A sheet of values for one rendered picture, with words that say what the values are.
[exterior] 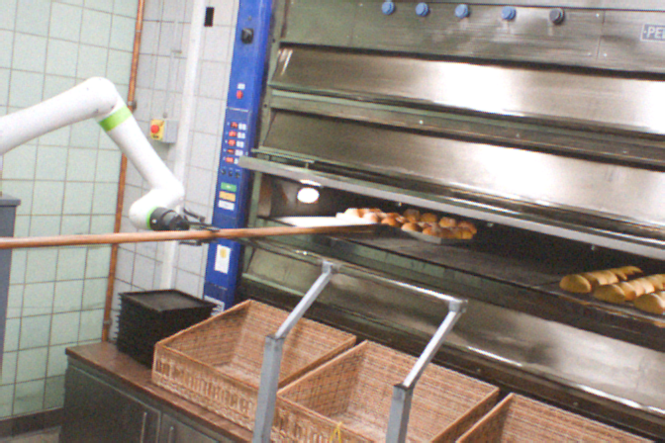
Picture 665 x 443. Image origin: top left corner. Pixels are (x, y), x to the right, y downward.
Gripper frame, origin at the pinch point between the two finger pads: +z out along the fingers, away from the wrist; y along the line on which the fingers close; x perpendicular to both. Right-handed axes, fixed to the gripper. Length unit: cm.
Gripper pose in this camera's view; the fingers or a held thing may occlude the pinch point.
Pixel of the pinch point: (209, 234)
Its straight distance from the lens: 277.9
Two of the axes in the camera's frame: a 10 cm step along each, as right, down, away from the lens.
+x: -6.3, 0.1, -7.8
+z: 7.7, 1.9, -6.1
